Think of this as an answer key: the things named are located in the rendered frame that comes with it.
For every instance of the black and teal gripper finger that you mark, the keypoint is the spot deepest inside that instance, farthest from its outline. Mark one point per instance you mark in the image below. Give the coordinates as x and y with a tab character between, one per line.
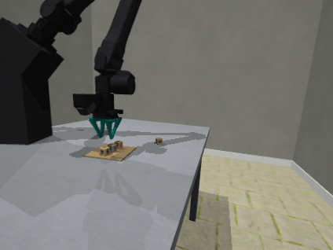
109	123
94	123

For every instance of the tan flat mat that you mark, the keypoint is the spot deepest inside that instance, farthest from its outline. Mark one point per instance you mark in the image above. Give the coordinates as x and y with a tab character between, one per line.
118	155

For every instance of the tan letter block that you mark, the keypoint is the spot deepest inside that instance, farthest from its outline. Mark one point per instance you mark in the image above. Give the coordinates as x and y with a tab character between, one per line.
119	144
159	141
104	151
113	147

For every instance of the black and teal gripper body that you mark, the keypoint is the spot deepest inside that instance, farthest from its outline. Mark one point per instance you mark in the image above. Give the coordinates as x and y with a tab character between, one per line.
113	114

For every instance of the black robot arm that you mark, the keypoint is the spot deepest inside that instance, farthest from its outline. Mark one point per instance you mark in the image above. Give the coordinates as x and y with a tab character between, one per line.
109	55

